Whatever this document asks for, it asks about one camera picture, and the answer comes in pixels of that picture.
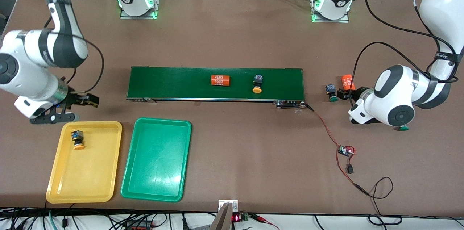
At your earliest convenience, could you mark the yellow plastic tray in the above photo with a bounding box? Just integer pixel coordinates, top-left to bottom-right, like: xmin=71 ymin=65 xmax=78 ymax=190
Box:
xmin=46 ymin=121 xmax=123 ymax=204

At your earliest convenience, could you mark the red alligator clip lead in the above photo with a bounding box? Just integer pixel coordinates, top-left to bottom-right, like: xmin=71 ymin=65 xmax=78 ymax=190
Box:
xmin=252 ymin=214 xmax=280 ymax=230

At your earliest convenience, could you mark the thin black looped cable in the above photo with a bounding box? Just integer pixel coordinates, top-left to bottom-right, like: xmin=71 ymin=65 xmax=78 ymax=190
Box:
xmin=357 ymin=176 xmax=403 ymax=225

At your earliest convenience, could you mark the grey metal post bracket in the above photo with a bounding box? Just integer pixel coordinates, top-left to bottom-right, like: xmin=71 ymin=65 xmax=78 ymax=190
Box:
xmin=208 ymin=200 xmax=239 ymax=230

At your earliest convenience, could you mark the black and red power strip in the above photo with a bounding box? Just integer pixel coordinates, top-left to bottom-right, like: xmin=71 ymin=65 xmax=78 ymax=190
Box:
xmin=125 ymin=220 xmax=153 ymax=230

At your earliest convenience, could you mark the red and black wire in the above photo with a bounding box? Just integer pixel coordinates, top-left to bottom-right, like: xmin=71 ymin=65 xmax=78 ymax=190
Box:
xmin=306 ymin=104 xmax=370 ymax=196

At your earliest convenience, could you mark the small conveyor controller board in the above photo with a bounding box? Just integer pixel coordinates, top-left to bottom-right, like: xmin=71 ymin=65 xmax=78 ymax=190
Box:
xmin=338 ymin=145 xmax=356 ymax=157

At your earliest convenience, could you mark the orange cylindrical battery cell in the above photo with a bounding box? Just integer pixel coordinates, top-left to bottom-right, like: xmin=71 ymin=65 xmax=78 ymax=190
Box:
xmin=211 ymin=74 xmax=231 ymax=87
xmin=341 ymin=74 xmax=356 ymax=91

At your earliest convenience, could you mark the green conveyor belt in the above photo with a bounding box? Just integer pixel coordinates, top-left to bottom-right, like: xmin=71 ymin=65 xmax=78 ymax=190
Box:
xmin=126 ymin=66 xmax=307 ymax=109

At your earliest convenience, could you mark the yellow push button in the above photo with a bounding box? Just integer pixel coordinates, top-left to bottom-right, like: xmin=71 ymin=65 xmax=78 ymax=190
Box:
xmin=252 ymin=75 xmax=264 ymax=94
xmin=71 ymin=130 xmax=86 ymax=150

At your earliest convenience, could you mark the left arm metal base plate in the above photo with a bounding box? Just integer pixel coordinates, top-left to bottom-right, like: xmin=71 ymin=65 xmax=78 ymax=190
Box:
xmin=311 ymin=0 xmax=350 ymax=23

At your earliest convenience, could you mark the green plastic tray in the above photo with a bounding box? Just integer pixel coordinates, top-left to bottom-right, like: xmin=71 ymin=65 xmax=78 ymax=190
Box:
xmin=120 ymin=117 xmax=192 ymax=202

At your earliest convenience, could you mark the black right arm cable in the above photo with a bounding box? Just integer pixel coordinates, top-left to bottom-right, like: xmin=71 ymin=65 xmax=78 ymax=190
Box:
xmin=43 ymin=16 xmax=105 ymax=95

